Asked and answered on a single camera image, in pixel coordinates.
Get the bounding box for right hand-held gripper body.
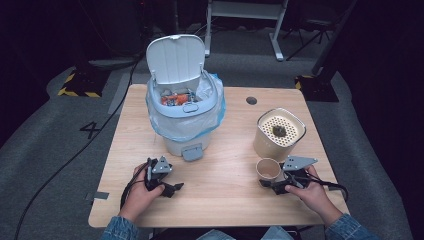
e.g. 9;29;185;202
271;155;319;196

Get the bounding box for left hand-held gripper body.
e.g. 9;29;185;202
144;155;174;193

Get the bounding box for brown paper cup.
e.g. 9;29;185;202
255;157;284;181

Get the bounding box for beige container with perforated top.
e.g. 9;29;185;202
252;107;307;162

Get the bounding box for dark food scraps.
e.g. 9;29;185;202
272;124;288;138

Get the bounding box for translucent blue bin liner bag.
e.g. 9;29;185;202
145;73;228;144

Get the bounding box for white pedal trash bin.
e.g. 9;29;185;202
145;34;228;164

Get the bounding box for person's right hand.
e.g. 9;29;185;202
284;165;344;228

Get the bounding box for person's left hand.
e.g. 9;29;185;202
118;163;166;223

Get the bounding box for grey tape strip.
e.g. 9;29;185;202
85;191;110;202

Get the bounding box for yellow-black striped stand base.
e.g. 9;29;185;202
294;73;340;103
57;68;111;99

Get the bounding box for dark slanted stand pole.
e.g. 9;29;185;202
309;0;359;76

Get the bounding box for black tripod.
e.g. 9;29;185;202
285;16;334;62

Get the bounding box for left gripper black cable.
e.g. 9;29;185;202
119;161;151;209

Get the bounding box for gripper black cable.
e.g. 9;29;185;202
119;161;151;209
309;176;349;203

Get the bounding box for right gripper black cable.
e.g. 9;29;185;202
309;176;349;203

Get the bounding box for long black floor cable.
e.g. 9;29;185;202
13;49;151;240

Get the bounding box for white desk frame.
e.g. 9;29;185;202
202;0;290;62

